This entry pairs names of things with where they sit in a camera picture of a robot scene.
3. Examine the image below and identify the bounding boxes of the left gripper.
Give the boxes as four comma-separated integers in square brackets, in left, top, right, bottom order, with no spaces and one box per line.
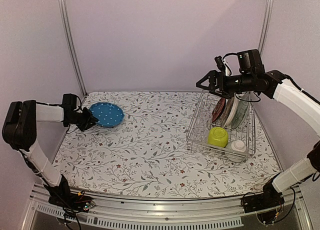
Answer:
[68,106,98,131]

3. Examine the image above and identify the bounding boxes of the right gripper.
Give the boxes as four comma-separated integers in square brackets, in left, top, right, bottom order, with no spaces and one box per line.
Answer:
[196,69,255,100]

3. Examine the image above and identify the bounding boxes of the blue polka dot plate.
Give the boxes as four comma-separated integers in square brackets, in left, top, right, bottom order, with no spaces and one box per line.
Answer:
[89,102,125,128]

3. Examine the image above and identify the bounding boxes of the pale green flower plate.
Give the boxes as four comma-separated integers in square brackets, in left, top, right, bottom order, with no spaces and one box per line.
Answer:
[230,92,251,129]

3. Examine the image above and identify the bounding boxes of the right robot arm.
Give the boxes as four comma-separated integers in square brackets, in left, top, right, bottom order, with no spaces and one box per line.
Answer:
[195,70,320,208]

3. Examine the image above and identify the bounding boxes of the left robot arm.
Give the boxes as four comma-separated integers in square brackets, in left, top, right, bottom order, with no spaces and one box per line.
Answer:
[2,100,98,188]

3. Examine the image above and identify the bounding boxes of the dark red patterned plate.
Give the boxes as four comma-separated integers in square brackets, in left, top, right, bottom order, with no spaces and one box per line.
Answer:
[212,97,227,123]

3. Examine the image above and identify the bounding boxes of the white cream plate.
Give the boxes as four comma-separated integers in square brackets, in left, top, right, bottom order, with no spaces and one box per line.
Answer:
[221,96,239,128]

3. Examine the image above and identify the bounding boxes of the lime green bowl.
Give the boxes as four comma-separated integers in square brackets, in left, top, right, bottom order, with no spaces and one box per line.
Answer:
[207,127,229,148]

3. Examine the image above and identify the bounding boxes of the floral tablecloth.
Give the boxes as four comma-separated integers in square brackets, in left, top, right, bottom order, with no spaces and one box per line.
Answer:
[53,92,281,198]

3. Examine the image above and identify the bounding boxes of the white small bowl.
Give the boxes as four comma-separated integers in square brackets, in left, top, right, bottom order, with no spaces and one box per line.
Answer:
[226,140,248,156]

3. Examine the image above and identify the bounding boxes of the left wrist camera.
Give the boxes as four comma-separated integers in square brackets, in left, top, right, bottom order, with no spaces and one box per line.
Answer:
[61,93,81,111]

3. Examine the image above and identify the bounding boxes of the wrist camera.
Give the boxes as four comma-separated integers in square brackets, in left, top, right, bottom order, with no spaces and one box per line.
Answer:
[236,49,263,74]
[61,93,81,111]

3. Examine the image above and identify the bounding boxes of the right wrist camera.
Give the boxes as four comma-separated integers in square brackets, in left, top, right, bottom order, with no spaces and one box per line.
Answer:
[236,49,263,74]

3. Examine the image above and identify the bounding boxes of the wire dish rack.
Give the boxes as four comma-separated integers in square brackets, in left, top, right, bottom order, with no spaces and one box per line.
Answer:
[186,90,256,163]

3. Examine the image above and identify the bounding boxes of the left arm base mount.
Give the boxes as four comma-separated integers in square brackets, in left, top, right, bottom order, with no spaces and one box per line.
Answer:
[44,175,95,213]

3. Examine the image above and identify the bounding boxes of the front aluminium rail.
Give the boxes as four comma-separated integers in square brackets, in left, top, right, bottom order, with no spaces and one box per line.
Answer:
[21,184,314,230]

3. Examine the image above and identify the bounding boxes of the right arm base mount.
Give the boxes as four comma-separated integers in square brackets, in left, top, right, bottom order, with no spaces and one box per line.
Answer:
[240,183,285,225]

